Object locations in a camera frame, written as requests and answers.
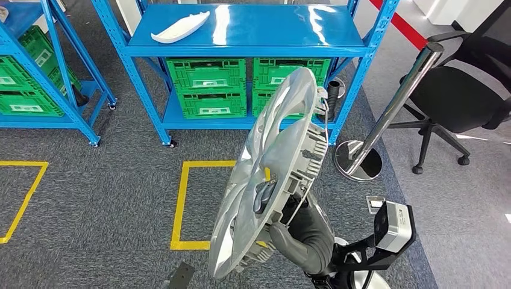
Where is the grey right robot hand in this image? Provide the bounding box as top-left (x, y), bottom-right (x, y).
top-left (252, 181), bottom-right (336, 276)

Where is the black corrugated hose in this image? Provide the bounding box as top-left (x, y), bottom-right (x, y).
top-left (72, 84), bottom-right (91, 108)
top-left (317, 80), bottom-right (340, 122)

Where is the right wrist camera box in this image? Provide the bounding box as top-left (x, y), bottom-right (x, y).
top-left (331, 195), bottom-right (417, 276)

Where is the black office chair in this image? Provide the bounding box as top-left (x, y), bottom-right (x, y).
top-left (385, 0), bottom-right (511, 175)

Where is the red barrier belt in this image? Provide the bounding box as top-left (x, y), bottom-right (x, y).
top-left (368, 0), bottom-right (428, 51)

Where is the white plastic trim part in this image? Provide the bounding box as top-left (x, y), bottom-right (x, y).
top-left (150, 10), bottom-right (211, 45)

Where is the chrome barrier stanchion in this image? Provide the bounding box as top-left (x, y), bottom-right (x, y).
top-left (334, 42), bottom-right (445, 182)

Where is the metal floor socket plate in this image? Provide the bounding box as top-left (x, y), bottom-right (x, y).
top-left (366, 195), bottom-right (386, 216)

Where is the grey plastic wheel hubcap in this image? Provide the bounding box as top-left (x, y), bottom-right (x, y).
top-left (207, 67), bottom-right (330, 280)

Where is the blue metal shelf rack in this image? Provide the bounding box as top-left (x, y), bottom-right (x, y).
top-left (90, 0), bottom-right (401, 148)
top-left (0, 0), bottom-right (118, 148)

